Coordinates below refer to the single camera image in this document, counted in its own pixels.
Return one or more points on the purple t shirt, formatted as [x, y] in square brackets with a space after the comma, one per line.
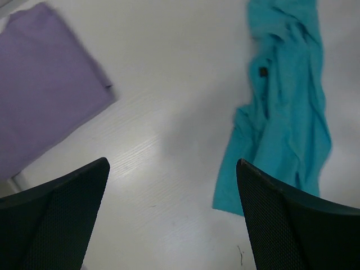
[50, 86]

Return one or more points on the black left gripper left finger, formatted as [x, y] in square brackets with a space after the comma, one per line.
[49, 226]

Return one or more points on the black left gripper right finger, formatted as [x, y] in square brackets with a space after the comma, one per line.
[291, 229]

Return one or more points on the cyan t shirt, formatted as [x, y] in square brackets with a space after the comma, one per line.
[283, 129]

